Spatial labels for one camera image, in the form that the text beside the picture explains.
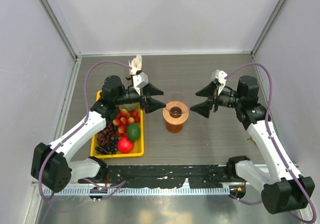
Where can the green netted melon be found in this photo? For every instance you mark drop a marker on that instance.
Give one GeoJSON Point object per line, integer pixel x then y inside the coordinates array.
{"type": "Point", "coordinates": [129, 107]}

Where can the dark purple grape bunch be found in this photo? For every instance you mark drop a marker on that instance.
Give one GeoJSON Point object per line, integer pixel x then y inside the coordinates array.
{"type": "Point", "coordinates": [106, 141]}

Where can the green pear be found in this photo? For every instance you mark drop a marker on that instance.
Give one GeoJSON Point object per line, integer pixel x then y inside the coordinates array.
{"type": "Point", "coordinates": [251, 139]}

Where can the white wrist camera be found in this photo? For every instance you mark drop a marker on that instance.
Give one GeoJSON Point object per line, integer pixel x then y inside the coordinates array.
{"type": "Point", "coordinates": [218, 77]}
{"type": "Point", "coordinates": [139, 81]}

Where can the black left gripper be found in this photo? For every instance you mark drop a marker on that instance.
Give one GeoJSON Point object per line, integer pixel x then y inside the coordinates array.
{"type": "Point", "coordinates": [152, 104]}

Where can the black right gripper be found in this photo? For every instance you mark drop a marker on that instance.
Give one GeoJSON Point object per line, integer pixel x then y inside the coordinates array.
{"type": "Point", "coordinates": [204, 108]}

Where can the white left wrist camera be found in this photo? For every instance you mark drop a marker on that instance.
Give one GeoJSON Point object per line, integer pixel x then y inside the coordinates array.
{"type": "Point", "coordinates": [139, 81]}

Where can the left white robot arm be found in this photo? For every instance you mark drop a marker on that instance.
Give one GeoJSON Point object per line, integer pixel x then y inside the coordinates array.
{"type": "Point", "coordinates": [52, 163]}

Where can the yellow plastic fruit tray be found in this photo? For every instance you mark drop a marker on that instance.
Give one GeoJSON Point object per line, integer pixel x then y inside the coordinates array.
{"type": "Point", "coordinates": [137, 151]}

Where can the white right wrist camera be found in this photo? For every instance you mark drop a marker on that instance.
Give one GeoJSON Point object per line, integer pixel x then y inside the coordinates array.
{"type": "Point", "coordinates": [218, 77]}

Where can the white perforated cable rail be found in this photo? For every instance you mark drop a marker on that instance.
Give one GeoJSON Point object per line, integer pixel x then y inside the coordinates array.
{"type": "Point", "coordinates": [90, 190]}

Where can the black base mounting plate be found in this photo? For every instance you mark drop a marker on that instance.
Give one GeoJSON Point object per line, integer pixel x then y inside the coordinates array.
{"type": "Point", "coordinates": [168, 176]}

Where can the dark filter holder box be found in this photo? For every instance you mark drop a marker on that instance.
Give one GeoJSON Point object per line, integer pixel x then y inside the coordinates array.
{"type": "Point", "coordinates": [130, 81]}

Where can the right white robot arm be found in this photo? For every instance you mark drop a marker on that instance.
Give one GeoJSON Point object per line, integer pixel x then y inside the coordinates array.
{"type": "Point", "coordinates": [283, 188]}

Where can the round wooden dripper stand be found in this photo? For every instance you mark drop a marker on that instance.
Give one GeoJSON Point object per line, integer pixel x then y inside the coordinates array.
{"type": "Point", "coordinates": [174, 121]}

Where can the green lime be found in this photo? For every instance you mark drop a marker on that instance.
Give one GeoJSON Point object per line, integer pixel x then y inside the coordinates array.
{"type": "Point", "coordinates": [133, 132]}

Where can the red apple front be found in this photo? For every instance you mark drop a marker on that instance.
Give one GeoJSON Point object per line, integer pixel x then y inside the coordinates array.
{"type": "Point", "coordinates": [125, 145]}

